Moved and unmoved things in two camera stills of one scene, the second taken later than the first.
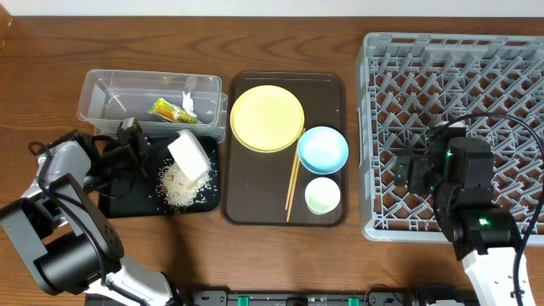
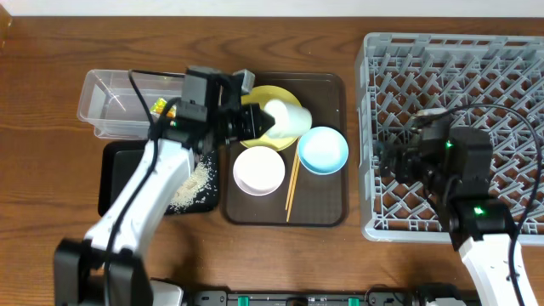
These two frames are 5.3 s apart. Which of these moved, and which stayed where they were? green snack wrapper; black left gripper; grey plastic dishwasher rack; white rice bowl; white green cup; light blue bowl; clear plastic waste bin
Moved: white rice bowl; black left gripper; white green cup
Stayed: light blue bowl; clear plastic waste bin; green snack wrapper; grey plastic dishwasher rack
